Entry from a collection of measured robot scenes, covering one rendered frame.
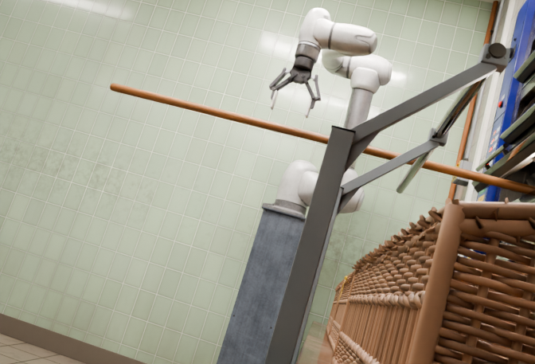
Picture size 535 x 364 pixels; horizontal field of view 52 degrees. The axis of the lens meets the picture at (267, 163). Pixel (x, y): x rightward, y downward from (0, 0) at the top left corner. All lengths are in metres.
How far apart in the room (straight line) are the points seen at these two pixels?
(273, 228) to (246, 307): 0.37
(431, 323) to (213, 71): 3.10
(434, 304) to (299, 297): 0.61
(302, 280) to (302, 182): 1.67
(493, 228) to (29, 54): 3.60
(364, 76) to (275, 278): 1.00
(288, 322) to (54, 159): 2.71
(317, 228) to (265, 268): 1.59
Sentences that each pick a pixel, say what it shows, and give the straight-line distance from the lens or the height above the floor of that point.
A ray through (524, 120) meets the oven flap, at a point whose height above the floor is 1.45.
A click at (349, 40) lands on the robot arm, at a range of 2.09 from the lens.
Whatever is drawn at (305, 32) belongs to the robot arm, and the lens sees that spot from 2.13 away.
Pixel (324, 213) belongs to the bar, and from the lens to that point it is 0.93.
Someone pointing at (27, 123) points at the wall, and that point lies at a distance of 3.63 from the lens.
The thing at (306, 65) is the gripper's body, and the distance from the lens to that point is 2.08.
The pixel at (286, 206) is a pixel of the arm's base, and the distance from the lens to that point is 2.55.
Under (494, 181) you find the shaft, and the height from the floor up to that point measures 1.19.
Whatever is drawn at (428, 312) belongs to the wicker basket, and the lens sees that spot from 0.32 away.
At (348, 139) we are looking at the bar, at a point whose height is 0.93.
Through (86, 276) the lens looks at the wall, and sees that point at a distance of 3.28.
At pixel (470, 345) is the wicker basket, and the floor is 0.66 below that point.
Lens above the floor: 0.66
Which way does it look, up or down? 12 degrees up
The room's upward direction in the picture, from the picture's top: 17 degrees clockwise
